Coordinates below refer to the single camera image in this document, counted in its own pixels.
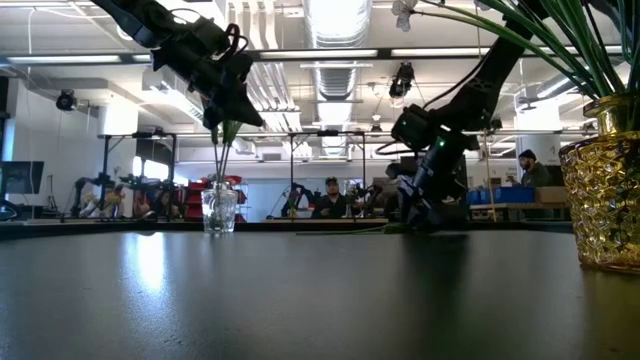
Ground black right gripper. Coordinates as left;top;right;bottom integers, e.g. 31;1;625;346
398;126;481;232

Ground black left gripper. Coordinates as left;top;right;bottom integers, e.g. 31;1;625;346
151;36;265;131

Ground white artificial blossom spray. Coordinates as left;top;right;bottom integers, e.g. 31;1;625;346
391;0;606;99

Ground clear glass vase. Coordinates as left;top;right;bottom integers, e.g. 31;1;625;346
201;182;239;234

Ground gold textured glass vase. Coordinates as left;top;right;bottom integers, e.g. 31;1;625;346
558;94;640;275

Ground thin vertical pole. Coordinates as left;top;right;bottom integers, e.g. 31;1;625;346
473;0;496;221

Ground wooden background table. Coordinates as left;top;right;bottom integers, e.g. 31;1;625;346
467;201;571;221

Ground blue plastic bin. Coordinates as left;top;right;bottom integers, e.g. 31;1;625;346
467;187;536;205

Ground person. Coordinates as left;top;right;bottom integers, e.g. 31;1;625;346
509;148;554;189
312;176;356;220

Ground red tool cart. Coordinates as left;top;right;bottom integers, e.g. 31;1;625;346
185;174;250;224

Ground brown cardboard box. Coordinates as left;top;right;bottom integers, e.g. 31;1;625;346
534;186;564;205

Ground white round pillar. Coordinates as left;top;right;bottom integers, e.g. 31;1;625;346
514;102;564;166

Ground rig beam with light strips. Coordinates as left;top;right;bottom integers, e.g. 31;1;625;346
4;46;624;65

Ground dark flat screen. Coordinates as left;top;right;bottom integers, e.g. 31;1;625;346
0;160;45;196

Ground dark green flower stems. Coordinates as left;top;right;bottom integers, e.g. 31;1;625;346
599;0;640;99

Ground white rectangular air duct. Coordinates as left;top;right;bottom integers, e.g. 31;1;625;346
142;67;211;126

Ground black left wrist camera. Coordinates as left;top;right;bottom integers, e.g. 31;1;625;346
197;17;241;56

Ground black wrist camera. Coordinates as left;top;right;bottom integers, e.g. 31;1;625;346
390;103;437;152
197;17;241;56

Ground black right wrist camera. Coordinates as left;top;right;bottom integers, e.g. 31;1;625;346
390;103;437;152

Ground black left wrist camera cable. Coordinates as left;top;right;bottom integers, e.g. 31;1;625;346
169;7;250;56

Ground black frame stand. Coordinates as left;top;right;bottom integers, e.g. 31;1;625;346
287;130;369;221
97;130;179;221

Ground black ceiling camera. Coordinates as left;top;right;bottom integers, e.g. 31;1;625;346
388;62;416;100
55;88;77;112

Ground round silver ventilation duct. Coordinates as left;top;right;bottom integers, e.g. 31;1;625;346
303;0;374;101

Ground black rig post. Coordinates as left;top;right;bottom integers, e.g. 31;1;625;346
0;74;9;149

